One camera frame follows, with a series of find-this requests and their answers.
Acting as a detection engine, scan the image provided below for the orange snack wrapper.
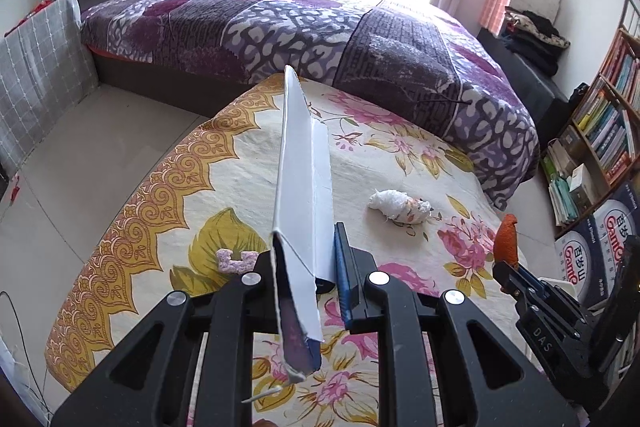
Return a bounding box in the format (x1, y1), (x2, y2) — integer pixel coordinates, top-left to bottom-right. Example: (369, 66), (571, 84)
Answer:
(494, 213), (518, 269)

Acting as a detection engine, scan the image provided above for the blue biscuit box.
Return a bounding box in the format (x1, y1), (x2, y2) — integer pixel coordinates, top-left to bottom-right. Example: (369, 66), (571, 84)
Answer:
(270, 66), (336, 385)

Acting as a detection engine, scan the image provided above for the lower blue Ganten water box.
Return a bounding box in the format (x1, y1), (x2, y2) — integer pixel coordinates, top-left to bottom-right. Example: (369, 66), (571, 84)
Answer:
(554, 217), (611, 308)

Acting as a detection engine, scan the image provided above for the blue ganten water box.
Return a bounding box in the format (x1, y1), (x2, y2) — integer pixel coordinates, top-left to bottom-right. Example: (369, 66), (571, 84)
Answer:
(554, 217), (611, 308)
(593, 182), (639, 284)

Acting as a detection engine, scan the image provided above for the upper blue Ganten water box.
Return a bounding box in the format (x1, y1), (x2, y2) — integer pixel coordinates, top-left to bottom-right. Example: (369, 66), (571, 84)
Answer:
(593, 182), (639, 284)

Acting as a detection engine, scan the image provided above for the pink crochet piece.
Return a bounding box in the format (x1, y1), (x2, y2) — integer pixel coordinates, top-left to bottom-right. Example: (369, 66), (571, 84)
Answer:
(216, 248), (259, 275)

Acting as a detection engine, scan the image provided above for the wooden bookshelf with books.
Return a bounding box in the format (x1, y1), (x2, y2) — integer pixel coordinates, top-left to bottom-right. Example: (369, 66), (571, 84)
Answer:
(541, 0), (639, 237)

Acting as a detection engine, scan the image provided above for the crumpled floral white tissue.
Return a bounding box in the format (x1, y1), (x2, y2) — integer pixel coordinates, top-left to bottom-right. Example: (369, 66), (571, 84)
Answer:
(368, 190), (433, 225)

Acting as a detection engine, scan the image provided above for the floral cream tablecloth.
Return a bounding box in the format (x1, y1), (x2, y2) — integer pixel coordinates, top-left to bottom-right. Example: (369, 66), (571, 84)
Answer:
(44, 76), (521, 426)

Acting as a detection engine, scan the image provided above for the pile of dark clothes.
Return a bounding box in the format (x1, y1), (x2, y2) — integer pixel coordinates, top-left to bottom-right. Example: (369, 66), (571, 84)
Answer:
(500, 8), (570, 77)

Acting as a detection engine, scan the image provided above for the grey checked cushion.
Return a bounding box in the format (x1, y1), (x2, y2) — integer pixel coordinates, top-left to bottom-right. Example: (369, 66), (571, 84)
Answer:
(0, 0), (98, 176)

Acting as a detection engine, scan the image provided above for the purple patterned bed blanket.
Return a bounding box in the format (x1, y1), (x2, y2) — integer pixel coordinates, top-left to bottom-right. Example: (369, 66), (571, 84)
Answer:
(81, 0), (540, 208)

